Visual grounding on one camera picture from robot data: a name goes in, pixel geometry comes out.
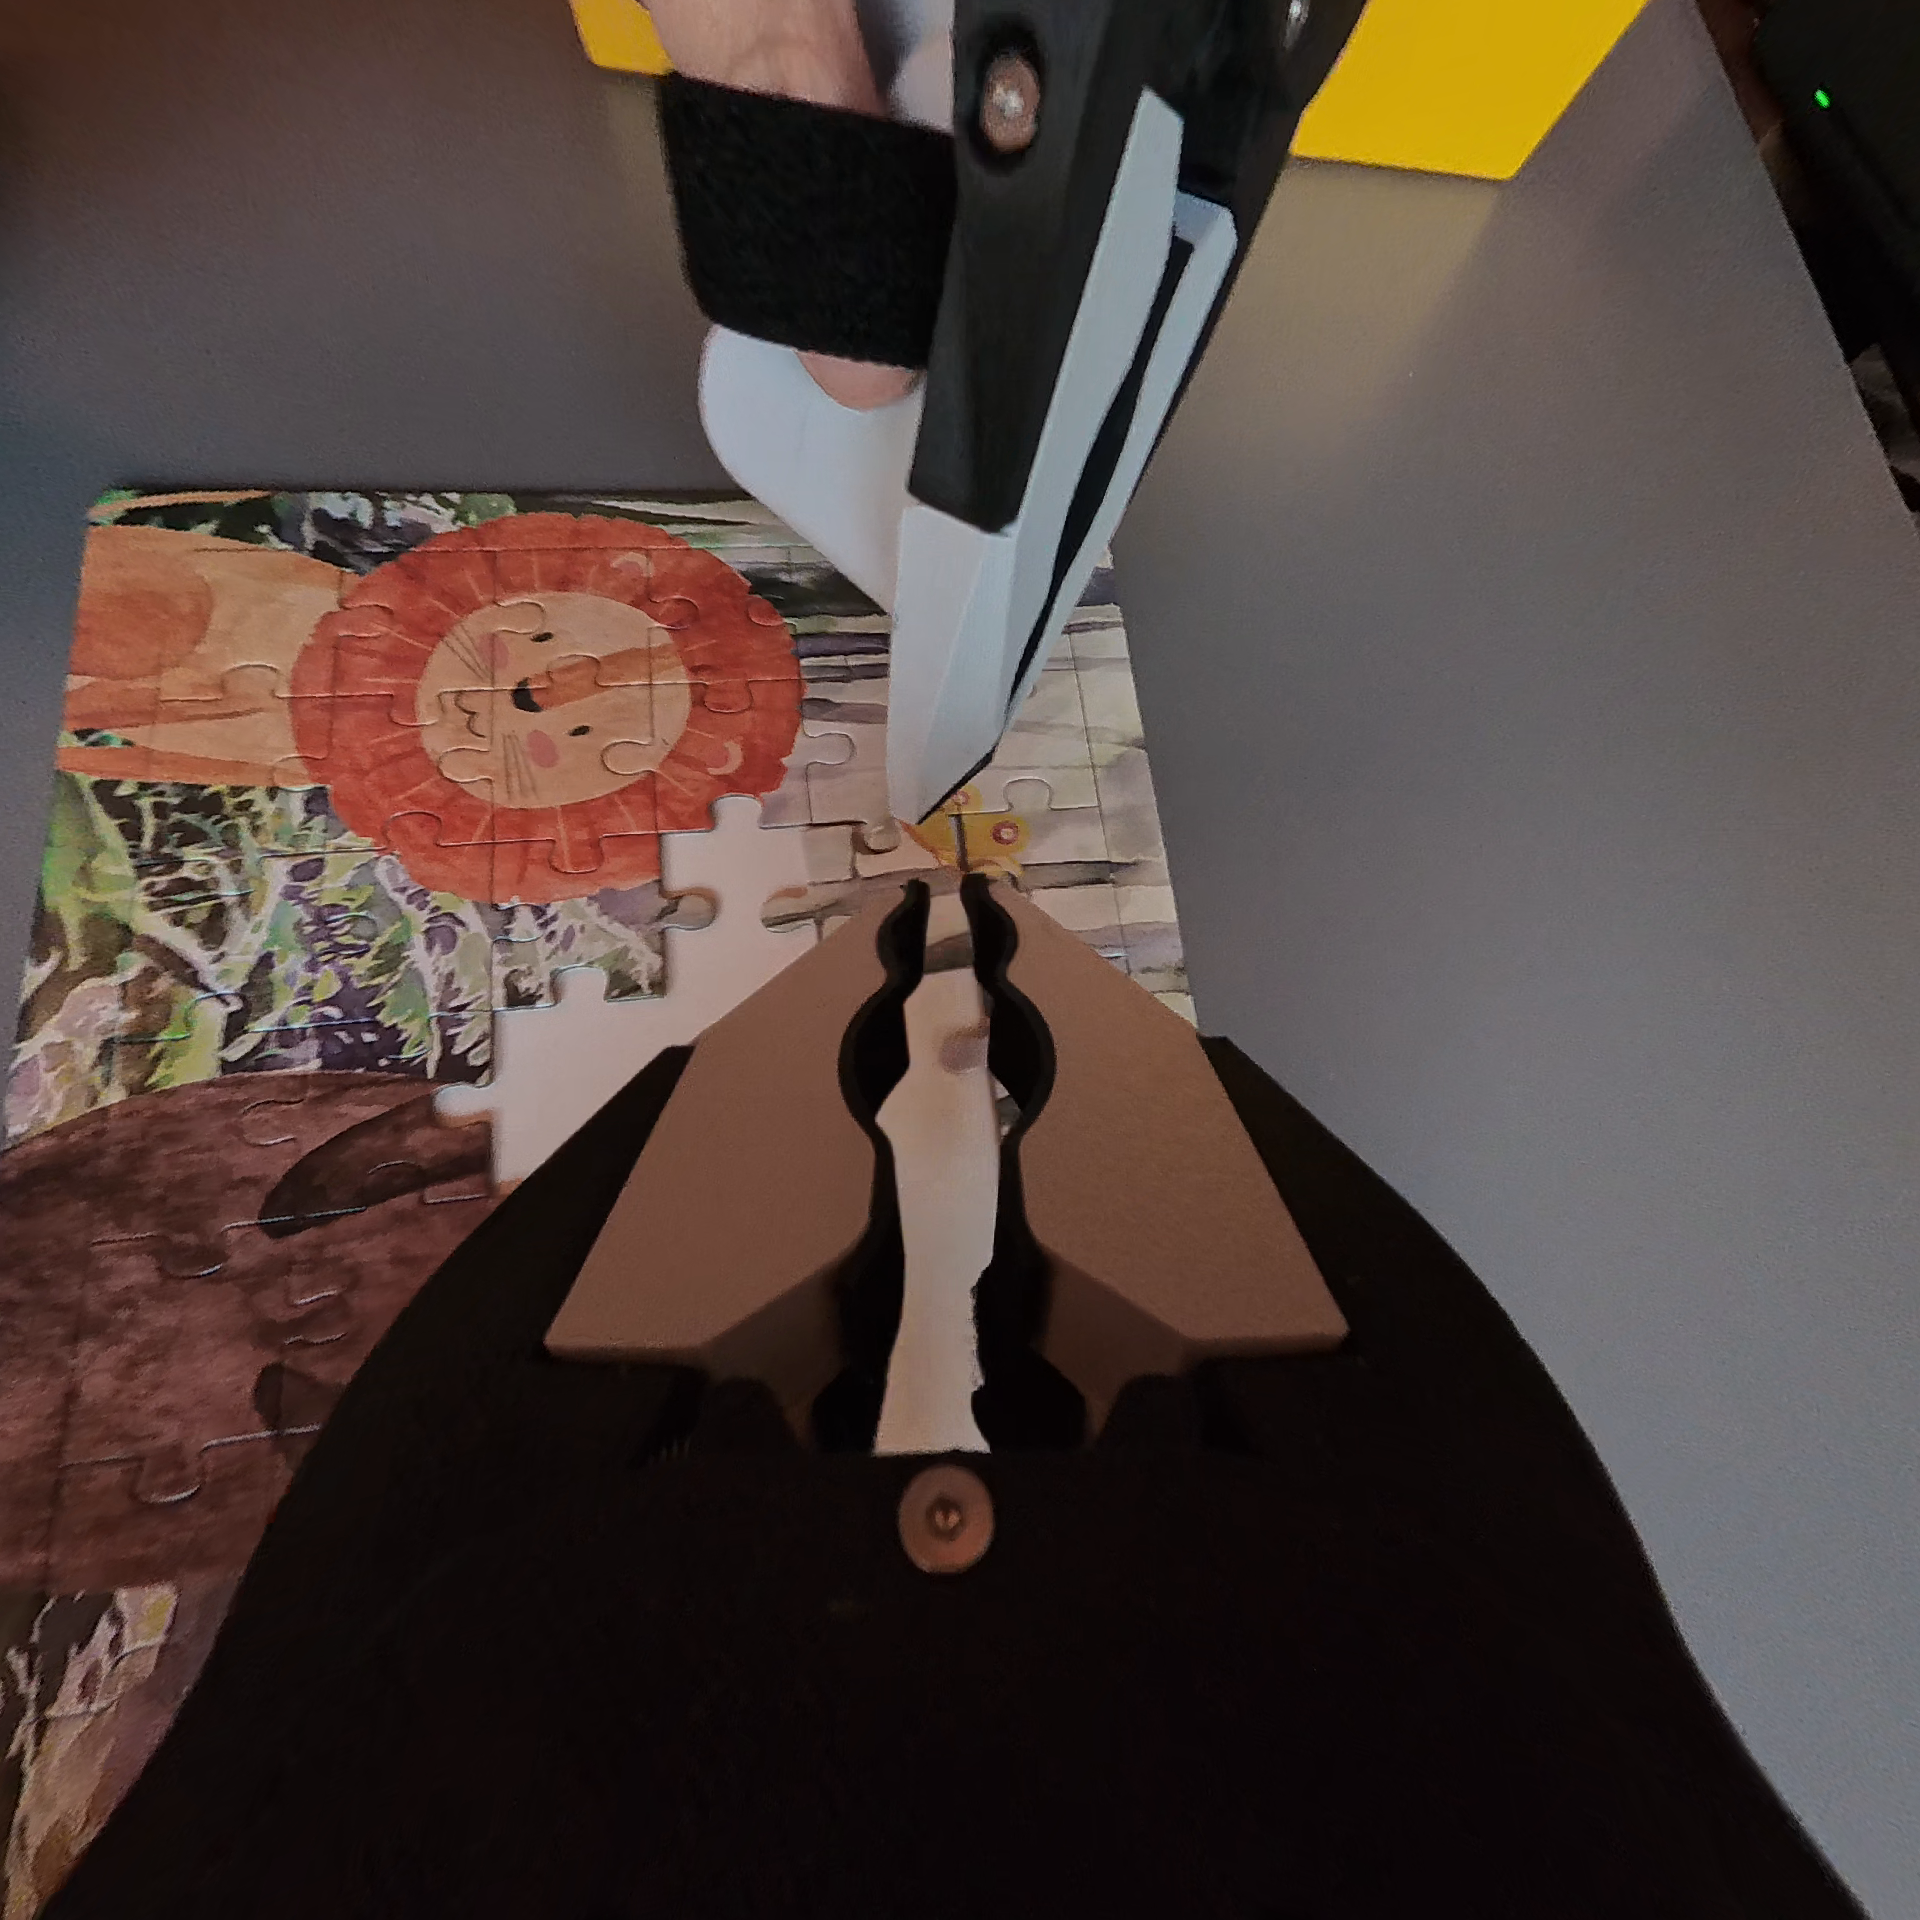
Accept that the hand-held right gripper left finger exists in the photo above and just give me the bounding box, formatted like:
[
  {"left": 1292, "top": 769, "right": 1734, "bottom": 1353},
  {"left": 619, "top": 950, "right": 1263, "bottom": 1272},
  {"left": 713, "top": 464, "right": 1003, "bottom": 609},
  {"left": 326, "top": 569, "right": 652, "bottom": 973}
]
[{"left": 546, "top": 885, "right": 927, "bottom": 1448}]

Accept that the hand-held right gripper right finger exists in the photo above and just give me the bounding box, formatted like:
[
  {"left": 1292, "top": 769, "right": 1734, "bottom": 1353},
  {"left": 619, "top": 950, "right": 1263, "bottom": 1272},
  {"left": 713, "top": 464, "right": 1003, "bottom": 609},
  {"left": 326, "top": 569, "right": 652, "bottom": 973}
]
[{"left": 962, "top": 875, "right": 1346, "bottom": 1448}]

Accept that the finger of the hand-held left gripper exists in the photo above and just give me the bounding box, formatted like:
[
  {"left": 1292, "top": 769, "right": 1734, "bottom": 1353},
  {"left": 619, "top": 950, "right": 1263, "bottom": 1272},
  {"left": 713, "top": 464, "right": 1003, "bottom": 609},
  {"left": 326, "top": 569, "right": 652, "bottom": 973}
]
[
  {"left": 892, "top": 93, "right": 1190, "bottom": 826},
  {"left": 992, "top": 200, "right": 1244, "bottom": 769}
]

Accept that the yellow plastic bin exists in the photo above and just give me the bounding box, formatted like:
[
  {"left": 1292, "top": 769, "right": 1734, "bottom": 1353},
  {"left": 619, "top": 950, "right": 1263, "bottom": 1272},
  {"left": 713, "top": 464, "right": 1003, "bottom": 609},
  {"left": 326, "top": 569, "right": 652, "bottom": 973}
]
[{"left": 579, "top": 0, "right": 1651, "bottom": 184}]

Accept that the partly assembled jigsaw puzzle board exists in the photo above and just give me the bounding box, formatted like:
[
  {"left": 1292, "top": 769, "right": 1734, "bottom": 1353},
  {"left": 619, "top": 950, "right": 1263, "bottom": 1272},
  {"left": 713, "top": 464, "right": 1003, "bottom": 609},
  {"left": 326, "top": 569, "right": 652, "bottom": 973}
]
[{"left": 0, "top": 482, "right": 1201, "bottom": 1920}]

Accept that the grey desk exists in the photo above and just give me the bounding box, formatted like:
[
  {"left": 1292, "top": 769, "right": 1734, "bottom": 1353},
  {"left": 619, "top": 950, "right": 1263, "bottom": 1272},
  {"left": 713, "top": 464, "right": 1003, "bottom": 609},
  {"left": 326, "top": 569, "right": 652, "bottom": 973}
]
[{"left": 0, "top": 0, "right": 1920, "bottom": 1800}]

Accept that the person's left hand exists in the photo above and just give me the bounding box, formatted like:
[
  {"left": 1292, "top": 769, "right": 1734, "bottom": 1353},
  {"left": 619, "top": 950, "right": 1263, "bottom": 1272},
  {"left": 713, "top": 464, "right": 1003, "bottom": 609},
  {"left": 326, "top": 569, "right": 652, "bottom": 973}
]
[{"left": 639, "top": 0, "right": 924, "bottom": 413}]

